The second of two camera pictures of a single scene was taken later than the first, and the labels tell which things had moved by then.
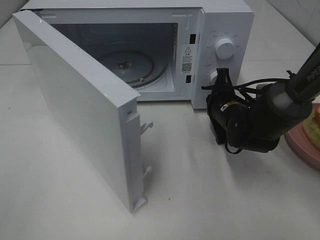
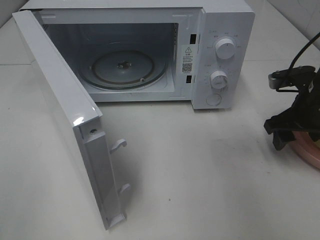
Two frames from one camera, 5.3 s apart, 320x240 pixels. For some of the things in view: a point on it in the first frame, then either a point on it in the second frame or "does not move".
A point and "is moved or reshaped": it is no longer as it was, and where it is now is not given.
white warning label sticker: (187, 59) does not move
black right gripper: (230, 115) to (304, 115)
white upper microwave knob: (225, 48) does not move
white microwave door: (100, 110) is moved or reshaped
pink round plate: (299, 142) does not move
